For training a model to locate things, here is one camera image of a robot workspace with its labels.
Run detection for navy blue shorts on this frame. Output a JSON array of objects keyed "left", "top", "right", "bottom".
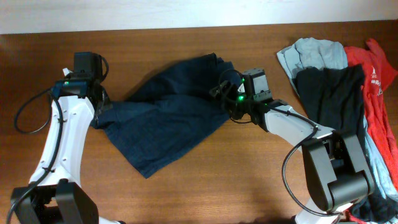
[{"left": 91, "top": 53, "right": 240, "bottom": 178}]

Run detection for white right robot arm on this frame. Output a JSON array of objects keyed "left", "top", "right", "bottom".
[{"left": 210, "top": 68, "right": 375, "bottom": 223}]

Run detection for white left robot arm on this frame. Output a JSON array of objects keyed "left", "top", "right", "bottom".
[{"left": 6, "top": 52, "right": 109, "bottom": 223}]

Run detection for light blue shirt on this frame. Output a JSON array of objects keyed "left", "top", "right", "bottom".
[{"left": 276, "top": 37, "right": 398, "bottom": 203}]

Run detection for black garment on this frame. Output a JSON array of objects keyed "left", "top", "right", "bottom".
[{"left": 293, "top": 65, "right": 397, "bottom": 223}]

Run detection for red shirt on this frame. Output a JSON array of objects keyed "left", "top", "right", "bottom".
[{"left": 345, "top": 39, "right": 397, "bottom": 223}]

